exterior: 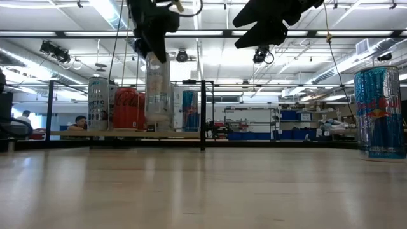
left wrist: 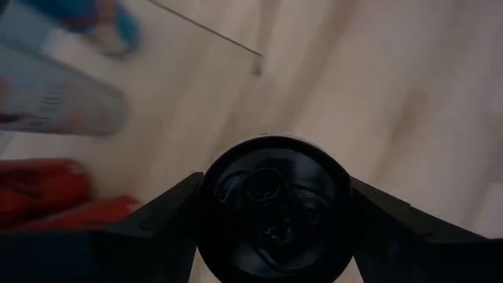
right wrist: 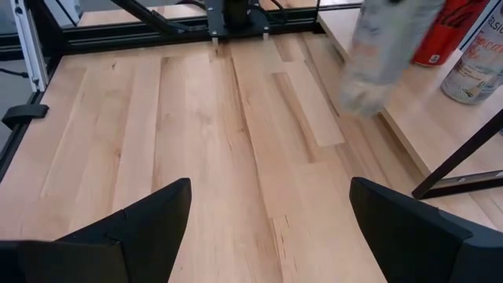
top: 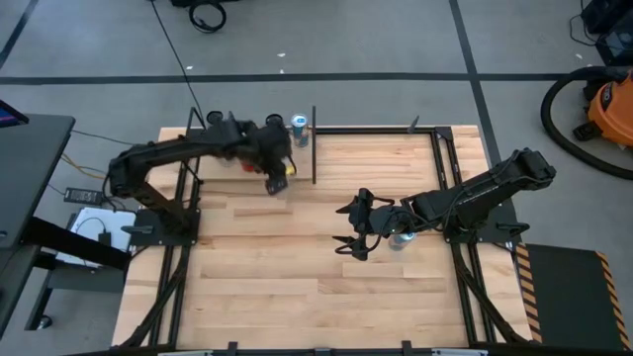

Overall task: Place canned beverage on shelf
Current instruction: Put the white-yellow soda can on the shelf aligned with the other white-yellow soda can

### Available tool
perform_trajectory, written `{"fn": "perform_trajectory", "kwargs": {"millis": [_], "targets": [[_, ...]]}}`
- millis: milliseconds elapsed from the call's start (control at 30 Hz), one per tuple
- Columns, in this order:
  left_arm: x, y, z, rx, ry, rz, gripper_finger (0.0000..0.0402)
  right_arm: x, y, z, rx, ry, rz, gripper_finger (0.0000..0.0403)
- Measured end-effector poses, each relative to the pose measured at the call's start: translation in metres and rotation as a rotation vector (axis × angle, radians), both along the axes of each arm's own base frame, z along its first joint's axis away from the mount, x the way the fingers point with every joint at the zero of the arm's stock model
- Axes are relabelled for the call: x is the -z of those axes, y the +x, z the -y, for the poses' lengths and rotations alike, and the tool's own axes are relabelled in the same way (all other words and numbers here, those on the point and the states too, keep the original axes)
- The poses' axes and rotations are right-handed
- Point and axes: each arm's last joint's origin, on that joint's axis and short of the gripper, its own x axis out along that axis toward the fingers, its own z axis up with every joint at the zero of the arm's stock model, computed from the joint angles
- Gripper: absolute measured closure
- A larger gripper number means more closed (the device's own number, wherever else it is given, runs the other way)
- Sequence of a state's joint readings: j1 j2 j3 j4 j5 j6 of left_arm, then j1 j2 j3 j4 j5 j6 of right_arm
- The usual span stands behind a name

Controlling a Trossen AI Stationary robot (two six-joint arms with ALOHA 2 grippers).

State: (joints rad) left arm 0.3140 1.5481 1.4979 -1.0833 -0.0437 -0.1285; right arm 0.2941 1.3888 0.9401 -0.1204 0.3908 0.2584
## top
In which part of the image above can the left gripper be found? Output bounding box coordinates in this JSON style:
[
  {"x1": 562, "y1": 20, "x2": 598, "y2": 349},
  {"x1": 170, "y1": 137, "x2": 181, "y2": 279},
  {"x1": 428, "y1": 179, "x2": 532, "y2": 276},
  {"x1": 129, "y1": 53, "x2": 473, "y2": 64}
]
[{"x1": 236, "y1": 121, "x2": 299, "y2": 196}]

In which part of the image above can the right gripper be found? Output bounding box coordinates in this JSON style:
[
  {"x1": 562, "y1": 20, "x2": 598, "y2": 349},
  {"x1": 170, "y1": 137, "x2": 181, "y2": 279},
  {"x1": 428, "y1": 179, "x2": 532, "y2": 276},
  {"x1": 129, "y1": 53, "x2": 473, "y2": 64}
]
[{"x1": 331, "y1": 187, "x2": 417, "y2": 262}]

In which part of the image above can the blue silver Red Bull can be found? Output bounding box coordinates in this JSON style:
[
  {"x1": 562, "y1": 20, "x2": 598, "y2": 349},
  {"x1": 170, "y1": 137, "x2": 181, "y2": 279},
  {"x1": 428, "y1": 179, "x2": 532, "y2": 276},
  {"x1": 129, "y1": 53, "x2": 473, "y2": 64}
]
[
  {"x1": 388, "y1": 230, "x2": 417, "y2": 252},
  {"x1": 290, "y1": 113, "x2": 311, "y2": 149}
]

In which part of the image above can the white paper box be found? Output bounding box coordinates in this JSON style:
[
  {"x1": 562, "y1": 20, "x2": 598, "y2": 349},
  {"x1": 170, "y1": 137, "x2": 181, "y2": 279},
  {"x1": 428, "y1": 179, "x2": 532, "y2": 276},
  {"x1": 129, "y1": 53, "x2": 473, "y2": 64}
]
[{"x1": 54, "y1": 206, "x2": 137, "y2": 268}]

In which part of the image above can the black power adapter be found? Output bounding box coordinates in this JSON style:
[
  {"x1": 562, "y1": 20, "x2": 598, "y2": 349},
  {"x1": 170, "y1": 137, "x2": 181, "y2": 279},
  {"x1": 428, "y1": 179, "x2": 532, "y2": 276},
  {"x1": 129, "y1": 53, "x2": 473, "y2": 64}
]
[{"x1": 62, "y1": 186, "x2": 105, "y2": 205}]

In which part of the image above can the black hazard striped mat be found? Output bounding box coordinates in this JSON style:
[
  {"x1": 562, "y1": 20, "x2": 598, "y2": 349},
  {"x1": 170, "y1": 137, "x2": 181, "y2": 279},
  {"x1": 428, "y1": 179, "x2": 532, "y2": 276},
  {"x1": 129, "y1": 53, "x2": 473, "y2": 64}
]
[{"x1": 513, "y1": 241, "x2": 633, "y2": 353}]

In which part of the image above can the orange shop vacuum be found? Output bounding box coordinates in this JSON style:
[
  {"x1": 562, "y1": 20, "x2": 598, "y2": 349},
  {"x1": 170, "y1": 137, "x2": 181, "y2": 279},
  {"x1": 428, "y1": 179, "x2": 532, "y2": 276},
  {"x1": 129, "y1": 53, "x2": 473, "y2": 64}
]
[
  {"x1": 540, "y1": 65, "x2": 633, "y2": 182},
  {"x1": 573, "y1": 66, "x2": 633, "y2": 149}
]

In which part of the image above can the black desk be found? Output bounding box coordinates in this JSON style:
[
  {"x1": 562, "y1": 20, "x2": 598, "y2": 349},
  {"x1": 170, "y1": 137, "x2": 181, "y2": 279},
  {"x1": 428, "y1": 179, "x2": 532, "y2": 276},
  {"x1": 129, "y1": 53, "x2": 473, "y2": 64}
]
[{"x1": 0, "y1": 113, "x2": 133, "y2": 337}]

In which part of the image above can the dark monitor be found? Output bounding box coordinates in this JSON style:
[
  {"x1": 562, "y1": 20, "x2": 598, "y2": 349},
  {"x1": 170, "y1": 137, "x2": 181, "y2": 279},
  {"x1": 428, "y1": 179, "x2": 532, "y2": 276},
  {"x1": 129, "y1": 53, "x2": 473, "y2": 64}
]
[{"x1": 0, "y1": 98, "x2": 30, "y2": 129}]

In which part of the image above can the black floor equipment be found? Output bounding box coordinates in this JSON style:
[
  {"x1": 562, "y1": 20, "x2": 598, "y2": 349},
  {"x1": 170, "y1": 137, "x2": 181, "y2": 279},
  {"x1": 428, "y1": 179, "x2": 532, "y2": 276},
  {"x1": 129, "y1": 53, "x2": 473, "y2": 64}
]
[{"x1": 581, "y1": 0, "x2": 633, "y2": 68}]

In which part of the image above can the black metal table frame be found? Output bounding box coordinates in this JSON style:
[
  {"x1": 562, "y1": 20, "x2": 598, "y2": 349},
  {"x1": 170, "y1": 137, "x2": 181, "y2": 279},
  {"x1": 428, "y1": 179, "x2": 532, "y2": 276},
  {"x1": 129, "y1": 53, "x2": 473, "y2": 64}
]
[{"x1": 111, "y1": 116, "x2": 533, "y2": 356}]

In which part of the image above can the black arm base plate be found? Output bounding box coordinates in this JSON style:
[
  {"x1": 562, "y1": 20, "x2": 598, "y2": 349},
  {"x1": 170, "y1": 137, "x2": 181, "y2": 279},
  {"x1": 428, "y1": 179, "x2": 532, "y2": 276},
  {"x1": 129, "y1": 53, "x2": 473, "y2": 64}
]
[
  {"x1": 129, "y1": 206, "x2": 202, "y2": 247},
  {"x1": 439, "y1": 200, "x2": 531, "y2": 244}
]

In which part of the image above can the black floor cable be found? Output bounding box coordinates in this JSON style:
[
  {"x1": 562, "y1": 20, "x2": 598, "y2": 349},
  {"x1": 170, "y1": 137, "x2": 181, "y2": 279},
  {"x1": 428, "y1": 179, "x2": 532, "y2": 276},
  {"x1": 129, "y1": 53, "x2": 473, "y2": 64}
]
[{"x1": 149, "y1": 0, "x2": 205, "y2": 119}]

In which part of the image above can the thin dark floor cable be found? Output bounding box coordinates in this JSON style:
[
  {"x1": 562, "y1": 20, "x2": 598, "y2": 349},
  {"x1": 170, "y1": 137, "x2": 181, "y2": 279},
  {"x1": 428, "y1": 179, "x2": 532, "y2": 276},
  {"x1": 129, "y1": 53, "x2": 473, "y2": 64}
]
[{"x1": 70, "y1": 129, "x2": 137, "y2": 148}]

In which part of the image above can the black coiled cable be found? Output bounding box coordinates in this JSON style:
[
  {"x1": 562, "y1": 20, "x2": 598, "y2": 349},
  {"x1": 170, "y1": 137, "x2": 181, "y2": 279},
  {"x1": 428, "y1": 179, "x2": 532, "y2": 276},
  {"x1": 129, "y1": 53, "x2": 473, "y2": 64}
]
[{"x1": 187, "y1": 0, "x2": 228, "y2": 35}]

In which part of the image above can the yellow floor cable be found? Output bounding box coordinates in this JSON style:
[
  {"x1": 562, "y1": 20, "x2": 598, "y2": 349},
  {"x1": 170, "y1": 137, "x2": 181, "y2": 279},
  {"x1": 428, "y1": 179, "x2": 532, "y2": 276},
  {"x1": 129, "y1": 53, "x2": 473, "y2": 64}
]
[{"x1": 60, "y1": 151, "x2": 109, "y2": 182}]

